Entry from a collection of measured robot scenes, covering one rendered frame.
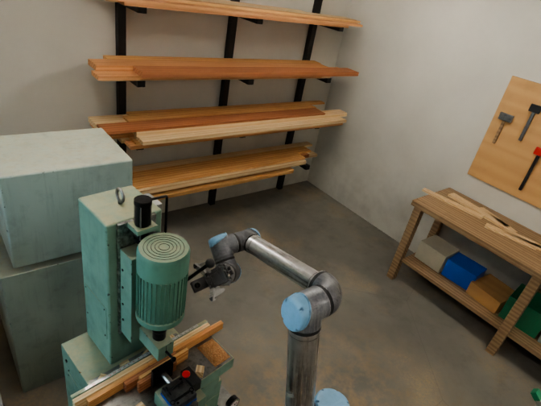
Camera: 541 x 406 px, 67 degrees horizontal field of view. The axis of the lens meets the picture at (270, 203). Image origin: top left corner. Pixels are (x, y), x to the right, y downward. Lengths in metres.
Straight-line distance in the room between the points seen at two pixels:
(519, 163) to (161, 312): 3.26
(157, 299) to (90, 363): 0.63
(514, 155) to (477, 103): 0.55
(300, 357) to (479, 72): 3.20
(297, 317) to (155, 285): 0.47
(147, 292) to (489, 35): 3.49
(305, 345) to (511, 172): 2.95
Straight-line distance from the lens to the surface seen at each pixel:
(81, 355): 2.04
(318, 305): 1.40
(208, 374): 1.82
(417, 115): 4.41
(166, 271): 1.36
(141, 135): 3.32
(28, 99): 3.51
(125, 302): 1.68
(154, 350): 1.70
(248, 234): 1.85
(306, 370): 1.54
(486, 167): 4.11
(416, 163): 4.45
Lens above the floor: 2.36
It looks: 30 degrees down
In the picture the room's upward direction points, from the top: 11 degrees clockwise
